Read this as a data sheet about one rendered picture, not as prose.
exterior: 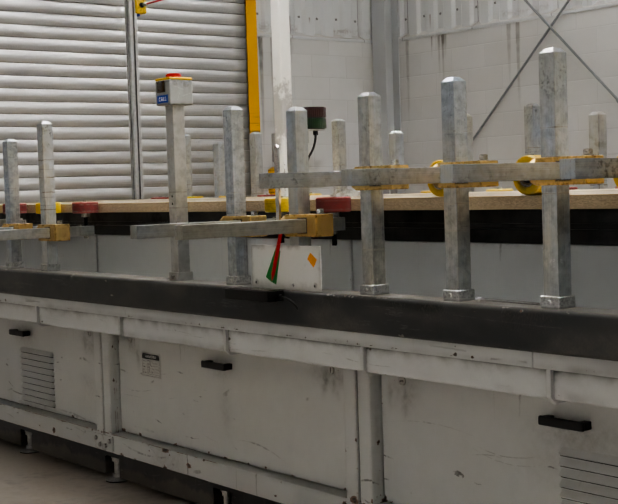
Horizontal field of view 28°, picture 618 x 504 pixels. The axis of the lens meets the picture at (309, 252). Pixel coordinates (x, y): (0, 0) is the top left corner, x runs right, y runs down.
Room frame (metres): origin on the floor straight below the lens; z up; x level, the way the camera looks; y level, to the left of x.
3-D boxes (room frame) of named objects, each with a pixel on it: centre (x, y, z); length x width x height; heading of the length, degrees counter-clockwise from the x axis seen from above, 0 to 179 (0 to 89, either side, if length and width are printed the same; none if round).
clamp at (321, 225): (2.82, 0.00, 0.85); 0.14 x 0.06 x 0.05; 38
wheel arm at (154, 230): (2.94, 0.22, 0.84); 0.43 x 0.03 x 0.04; 128
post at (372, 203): (2.64, -0.14, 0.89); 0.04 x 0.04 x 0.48; 38
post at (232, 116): (3.03, 0.17, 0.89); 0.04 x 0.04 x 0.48; 38
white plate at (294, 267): (2.84, 0.06, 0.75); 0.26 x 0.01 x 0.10; 38
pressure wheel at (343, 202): (2.85, -0.06, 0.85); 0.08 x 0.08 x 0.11
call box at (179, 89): (3.24, 0.33, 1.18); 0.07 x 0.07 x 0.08; 38
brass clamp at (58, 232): (3.80, 0.78, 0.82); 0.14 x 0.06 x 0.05; 38
